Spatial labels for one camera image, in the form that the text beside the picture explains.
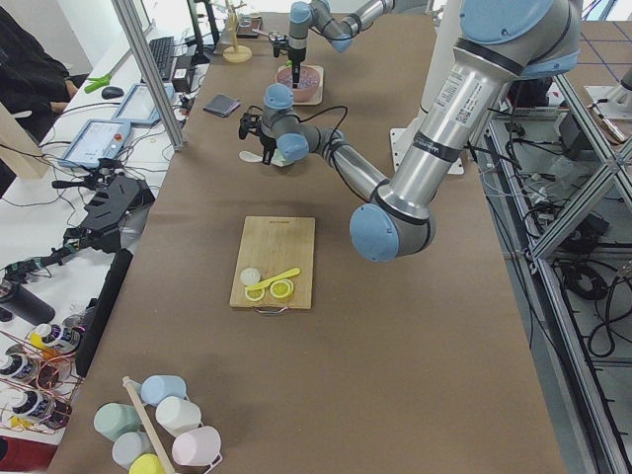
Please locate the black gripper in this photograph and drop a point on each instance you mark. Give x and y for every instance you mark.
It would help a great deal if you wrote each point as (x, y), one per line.
(296, 56)
(267, 143)

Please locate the white ceramic spoon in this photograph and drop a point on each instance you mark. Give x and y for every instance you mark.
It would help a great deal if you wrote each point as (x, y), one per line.
(249, 157)

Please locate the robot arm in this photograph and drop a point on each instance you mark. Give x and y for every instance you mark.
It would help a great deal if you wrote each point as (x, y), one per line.
(339, 33)
(499, 42)

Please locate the mint green bowl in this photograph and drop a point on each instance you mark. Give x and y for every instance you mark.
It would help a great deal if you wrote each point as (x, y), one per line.
(279, 161)

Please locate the pile of clear ice cubes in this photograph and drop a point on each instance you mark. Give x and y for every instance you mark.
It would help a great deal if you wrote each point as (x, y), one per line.
(308, 79)

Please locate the pink bowl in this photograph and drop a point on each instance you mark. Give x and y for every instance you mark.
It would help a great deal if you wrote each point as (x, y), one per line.
(305, 96)

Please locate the cream serving tray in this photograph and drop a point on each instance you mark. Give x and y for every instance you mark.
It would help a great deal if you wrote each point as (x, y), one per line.
(282, 95)

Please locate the purple cloth underneath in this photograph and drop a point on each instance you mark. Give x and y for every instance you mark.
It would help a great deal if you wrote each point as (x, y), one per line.
(233, 107)

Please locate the wooden mug tree stand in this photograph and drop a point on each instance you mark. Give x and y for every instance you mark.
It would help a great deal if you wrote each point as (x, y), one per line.
(233, 51)

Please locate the grey folded cloth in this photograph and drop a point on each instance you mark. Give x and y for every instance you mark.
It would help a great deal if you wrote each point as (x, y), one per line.
(219, 105)

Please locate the bamboo cutting board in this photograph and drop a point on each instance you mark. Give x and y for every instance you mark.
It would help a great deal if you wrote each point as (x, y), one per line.
(274, 245)

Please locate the yellow plastic knife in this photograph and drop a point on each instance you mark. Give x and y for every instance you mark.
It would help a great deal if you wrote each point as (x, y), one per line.
(268, 281)

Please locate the black keyboard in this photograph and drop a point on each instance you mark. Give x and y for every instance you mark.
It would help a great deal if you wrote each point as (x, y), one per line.
(162, 50)

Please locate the teach pendant far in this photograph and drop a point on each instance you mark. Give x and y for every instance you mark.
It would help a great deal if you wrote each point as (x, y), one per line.
(137, 107)

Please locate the teach pendant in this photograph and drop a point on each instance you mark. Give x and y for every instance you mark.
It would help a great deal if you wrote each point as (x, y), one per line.
(97, 139)
(137, 107)

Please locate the lemon slice stack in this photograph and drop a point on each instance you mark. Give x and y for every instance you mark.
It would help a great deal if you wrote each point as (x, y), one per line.
(282, 288)

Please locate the single lemon slice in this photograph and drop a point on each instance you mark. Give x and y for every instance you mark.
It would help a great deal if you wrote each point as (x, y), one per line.
(254, 295)

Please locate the teach pendant near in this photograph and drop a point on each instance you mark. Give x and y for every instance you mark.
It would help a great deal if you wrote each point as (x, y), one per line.
(97, 139)

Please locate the black computer mouse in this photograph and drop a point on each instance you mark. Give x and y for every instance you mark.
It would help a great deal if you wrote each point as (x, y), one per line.
(112, 92)

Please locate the white cup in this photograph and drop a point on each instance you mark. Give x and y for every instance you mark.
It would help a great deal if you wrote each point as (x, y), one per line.
(178, 416)

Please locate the pink cup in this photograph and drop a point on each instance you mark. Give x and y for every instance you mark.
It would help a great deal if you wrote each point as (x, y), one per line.
(198, 447)

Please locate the green cup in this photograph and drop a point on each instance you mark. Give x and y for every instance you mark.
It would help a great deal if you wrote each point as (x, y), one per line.
(114, 419)

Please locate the grey blue cup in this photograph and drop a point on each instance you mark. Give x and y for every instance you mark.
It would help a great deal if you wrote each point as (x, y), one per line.
(129, 446)

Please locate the yellow cup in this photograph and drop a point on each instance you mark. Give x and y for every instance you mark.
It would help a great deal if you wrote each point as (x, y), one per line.
(147, 463)

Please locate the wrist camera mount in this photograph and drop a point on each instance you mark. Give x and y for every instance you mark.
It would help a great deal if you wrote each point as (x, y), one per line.
(279, 43)
(250, 124)

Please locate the aluminium frame post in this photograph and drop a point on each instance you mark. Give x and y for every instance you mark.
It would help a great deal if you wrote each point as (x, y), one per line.
(131, 26)

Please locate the copper wire bottle basket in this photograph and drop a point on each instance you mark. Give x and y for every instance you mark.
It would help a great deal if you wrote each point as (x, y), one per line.
(38, 385)

